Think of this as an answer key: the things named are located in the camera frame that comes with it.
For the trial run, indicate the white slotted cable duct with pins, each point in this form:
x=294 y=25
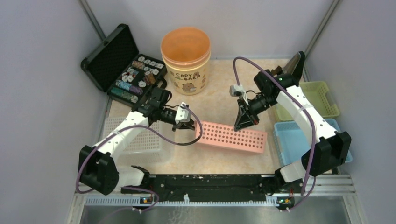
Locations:
x=136 y=201

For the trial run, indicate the orange capybara bucket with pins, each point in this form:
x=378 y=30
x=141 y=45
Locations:
x=186 y=52

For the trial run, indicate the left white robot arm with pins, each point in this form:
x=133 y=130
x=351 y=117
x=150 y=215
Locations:
x=97 y=169

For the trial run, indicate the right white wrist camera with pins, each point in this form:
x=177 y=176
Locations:
x=238 y=91

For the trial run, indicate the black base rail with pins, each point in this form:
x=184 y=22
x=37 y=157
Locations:
x=217 y=188

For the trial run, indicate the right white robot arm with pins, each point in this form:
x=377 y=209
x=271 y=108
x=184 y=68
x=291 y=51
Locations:
x=329 y=147

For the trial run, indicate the pink plastic basket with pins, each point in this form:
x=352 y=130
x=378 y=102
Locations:
x=223 y=136

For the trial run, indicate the black and brown stand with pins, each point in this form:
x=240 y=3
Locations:
x=294 y=66

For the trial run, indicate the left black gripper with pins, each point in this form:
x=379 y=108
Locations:
x=189 y=125

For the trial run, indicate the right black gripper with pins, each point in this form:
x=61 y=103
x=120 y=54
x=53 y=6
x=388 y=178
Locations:
x=245 y=119

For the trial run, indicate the blue plastic basket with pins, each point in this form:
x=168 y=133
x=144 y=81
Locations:
x=290 y=142

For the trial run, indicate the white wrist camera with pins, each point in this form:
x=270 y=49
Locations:
x=238 y=91
x=183 y=115

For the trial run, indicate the white perforated plastic basket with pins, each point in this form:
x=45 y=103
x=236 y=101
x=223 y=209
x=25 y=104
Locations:
x=147 y=148

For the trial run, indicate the black case with parts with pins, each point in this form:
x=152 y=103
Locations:
x=118 y=69

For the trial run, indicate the green plastic basket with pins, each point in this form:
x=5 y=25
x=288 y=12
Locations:
x=319 y=96

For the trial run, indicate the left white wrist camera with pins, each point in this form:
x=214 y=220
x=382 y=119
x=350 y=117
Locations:
x=183 y=115

